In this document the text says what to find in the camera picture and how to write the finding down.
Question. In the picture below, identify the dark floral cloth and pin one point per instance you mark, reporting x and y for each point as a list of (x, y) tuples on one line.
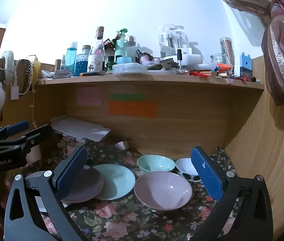
[(121, 221)]

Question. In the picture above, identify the blue liquid jar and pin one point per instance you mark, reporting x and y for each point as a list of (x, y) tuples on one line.
[(82, 64)]

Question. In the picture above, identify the mint green plate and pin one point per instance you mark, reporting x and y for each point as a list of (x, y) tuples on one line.
[(118, 180)]

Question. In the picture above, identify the mint green pump bottle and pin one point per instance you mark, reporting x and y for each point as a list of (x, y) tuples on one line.
[(119, 46)]

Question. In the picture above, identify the blue box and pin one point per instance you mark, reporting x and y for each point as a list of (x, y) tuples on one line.
[(245, 64)]

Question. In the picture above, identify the wooden shelf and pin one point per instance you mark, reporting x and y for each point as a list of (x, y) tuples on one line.
[(144, 80)]

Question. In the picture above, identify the white mug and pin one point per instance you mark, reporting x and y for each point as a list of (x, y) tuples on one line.
[(34, 154)]

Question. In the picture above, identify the white fluffy headband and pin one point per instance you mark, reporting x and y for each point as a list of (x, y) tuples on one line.
[(7, 65)]

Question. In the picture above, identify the clear plastic box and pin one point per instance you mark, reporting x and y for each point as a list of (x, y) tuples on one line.
[(129, 69)]

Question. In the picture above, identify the pink sticky note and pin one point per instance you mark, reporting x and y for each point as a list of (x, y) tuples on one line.
[(89, 96)]

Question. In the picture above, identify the clear tool packaging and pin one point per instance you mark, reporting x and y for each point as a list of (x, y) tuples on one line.
[(169, 40)]

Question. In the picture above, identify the round blue jar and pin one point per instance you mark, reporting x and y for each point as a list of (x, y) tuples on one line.
[(124, 60)]

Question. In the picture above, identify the purple plate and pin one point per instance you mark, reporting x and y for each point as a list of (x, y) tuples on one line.
[(89, 185)]

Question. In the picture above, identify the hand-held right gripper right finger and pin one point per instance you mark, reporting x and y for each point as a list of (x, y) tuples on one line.
[(207, 175)]

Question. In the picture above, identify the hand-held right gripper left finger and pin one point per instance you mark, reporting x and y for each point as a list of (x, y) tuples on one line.
[(71, 173)]

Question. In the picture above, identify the silver cap bottle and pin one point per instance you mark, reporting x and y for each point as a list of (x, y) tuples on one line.
[(129, 44)]

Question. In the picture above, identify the pink bowl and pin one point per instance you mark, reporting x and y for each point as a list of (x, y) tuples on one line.
[(162, 190)]

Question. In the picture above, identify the striped mauve curtain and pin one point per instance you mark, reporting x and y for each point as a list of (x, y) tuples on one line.
[(282, 50)]

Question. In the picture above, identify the dark beaded headband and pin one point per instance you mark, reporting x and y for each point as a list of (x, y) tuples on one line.
[(27, 75)]

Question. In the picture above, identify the clear tube of sticks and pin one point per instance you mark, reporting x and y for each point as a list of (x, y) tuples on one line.
[(227, 50)]

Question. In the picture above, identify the black cap dropper bottle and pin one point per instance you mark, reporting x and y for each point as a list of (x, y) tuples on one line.
[(180, 57)]

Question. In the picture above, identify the mint green bowl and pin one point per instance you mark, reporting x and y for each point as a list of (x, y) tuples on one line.
[(154, 163)]

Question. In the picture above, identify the white cardboard box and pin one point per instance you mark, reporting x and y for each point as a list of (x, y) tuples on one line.
[(192, 59)]

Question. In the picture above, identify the small white box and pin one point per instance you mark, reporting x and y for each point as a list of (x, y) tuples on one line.
[(122, 145)]

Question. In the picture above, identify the white bowl with black spots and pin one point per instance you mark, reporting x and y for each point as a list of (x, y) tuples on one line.
[(185, 167)]

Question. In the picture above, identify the green sticky note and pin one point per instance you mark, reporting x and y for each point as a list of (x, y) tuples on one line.
[(126, 97)]

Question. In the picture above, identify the pink nail polish bottle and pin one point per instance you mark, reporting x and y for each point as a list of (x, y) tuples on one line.
[(143, 59)]

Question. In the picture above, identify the black pen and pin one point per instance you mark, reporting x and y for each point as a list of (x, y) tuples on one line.
[(89, 74)]

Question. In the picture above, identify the small brown tube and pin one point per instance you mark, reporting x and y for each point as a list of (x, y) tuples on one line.
[(58, 65)]

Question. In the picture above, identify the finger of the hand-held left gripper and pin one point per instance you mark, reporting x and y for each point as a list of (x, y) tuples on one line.
[(16, 127), (38, 134)]

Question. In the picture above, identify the dark green jar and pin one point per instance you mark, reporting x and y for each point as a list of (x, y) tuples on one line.
[(110, 64)]

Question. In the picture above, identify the clear glass bottle foil top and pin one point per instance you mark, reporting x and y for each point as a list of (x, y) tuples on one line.
[(97, 55)]

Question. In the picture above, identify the white charger plug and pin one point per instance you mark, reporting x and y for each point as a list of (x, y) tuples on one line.
[(14, 93)]

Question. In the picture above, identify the small white spray bottle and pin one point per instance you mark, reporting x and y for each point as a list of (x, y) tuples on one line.
[(63, 64)]

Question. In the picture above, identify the clear blue toner bottle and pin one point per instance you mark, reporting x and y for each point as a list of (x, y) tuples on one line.
[(71, 57)]

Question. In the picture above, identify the orange marker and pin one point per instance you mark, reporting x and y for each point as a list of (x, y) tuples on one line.
[(223, 67)]

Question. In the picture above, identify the white paper envelopes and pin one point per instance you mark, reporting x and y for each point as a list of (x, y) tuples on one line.
[(81, 129)]

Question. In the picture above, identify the yellow headband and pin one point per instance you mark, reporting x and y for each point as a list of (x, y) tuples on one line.
[(36, 67)]

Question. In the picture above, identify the glass jar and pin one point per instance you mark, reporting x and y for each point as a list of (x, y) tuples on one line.
[(218, 60)]

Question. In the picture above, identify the orange sticky note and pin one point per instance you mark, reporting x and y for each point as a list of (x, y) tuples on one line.
[(131, 109)]

